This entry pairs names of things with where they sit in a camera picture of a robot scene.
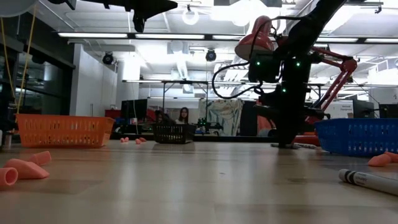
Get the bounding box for person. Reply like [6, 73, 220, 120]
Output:
[175, 106, 190, 125]

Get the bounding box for orange plastic basket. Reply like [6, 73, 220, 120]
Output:
[15, 113, 116, 149]

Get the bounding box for blue plastic basket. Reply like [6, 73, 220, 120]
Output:
[313, 118, 398, 157]

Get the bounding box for pale painted mural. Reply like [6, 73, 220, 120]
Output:
[198, 98, 244, 136]

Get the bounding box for black curtain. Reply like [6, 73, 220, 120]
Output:
[239, 100, 258, 137]

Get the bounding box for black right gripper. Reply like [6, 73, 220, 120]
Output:
[253, 85, 331, 149]

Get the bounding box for white desk lamp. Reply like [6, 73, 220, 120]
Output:
[0, 0, 39, 18]

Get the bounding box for black monitor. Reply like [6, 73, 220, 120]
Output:
[377, 103, 398, 118]
[353, 98, 376, 119]
[120, 98, 149, 126]

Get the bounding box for black-legged tall table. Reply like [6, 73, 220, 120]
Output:
[306, 82, 324, 102]
[161, 80, 210, 125]

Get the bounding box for yellow extension cable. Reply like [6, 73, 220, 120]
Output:
[0, 0, 38, 124]

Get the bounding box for red desk lamp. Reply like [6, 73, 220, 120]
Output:
[234, 15, 358, 147]

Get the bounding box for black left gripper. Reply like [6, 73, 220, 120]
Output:
[124, 0, 178, 34]

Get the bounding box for ceiling light strip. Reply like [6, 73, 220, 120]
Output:
[57, 32, 128, 39]
[315, 37, 398, 44]
[134, 33, 205, 40]

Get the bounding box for pink eraser caps left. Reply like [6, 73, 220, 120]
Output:
[3, 158, 50, 180]

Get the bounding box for orange curtain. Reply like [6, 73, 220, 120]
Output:
[257, 115, 276, 136]

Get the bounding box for black plastic basket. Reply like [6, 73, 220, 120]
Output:
[151, 123, 198, 145]

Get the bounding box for white sign board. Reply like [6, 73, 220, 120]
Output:
[323, 100, 354, 119]

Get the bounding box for grey clamp knob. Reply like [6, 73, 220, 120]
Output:
[1, 130, 13, 150]

